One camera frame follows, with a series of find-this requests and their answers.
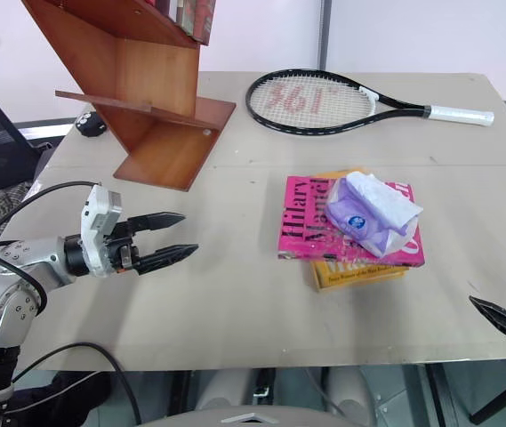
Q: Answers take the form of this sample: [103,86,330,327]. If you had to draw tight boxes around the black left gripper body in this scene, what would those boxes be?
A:
[103,219,143,275]

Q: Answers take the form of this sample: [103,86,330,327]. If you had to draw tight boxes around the grey robot torso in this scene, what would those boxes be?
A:
[139,403,347,427]

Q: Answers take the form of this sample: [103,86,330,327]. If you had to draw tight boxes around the grey vertical post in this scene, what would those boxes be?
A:
[315,0,330,71]

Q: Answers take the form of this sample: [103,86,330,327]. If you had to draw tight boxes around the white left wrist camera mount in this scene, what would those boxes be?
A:
[79,183,124,278]

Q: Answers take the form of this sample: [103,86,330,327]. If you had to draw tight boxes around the grey rounded robot leg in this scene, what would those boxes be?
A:
[195,368,256,413]
[325,365,376,422]

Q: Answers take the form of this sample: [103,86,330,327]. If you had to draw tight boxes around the pink Hilary Mantel book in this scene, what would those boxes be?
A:
[277,174,426,269]

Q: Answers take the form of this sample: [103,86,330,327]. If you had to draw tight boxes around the dark rounded shape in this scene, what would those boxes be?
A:
[10,371,114,427]

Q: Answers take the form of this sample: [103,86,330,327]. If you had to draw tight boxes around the black tennis racket white grip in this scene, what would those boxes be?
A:
[245,68,496,135]

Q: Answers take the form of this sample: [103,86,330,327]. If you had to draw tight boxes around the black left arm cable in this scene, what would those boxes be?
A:
[0,180,103,315]

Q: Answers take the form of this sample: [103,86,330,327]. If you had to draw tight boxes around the black cable under table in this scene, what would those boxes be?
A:
[2,341,143,426]

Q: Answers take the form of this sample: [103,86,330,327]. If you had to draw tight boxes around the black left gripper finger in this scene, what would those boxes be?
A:
[137,243,200,274]
[126,212,187,234]

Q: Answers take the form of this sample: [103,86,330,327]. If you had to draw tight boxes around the black table leg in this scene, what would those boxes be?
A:
[425,358,506,426]

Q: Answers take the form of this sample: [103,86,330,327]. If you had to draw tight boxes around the purple white tissue pack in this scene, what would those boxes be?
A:
[325,170,425,259]

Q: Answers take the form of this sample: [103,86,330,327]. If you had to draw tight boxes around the brown wooden bookshelf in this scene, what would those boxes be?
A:
[20,0,237,193]

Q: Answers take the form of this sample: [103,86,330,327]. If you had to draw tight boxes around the yellow book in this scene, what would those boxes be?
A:
[309,167,410,293]

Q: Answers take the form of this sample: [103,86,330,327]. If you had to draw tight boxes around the small black round toy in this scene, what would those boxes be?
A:
[75,111,109,140]

